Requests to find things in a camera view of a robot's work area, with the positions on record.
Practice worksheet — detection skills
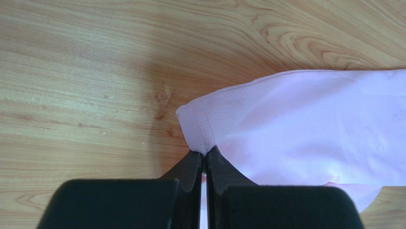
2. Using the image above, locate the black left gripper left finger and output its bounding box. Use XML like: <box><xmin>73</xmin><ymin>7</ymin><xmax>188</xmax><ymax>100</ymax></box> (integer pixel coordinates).
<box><xmin>38</xmin><ymin>151</ymin><xmax>203</xmax><ymax>229</ymax></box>

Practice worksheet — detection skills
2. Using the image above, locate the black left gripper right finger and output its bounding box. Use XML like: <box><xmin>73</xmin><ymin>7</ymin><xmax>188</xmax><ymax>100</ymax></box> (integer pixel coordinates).
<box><xmin>206</xmin><ymin>147</ymin><xmax>363</xmax><ymax>229</ymax></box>

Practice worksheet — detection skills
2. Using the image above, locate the pink t-shirt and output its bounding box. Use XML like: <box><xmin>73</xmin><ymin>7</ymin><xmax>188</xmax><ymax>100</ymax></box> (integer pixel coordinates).
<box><xmin>176</xmin><ymin>69</ymin><xmax>406</xmax><ymax>212</ymax></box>

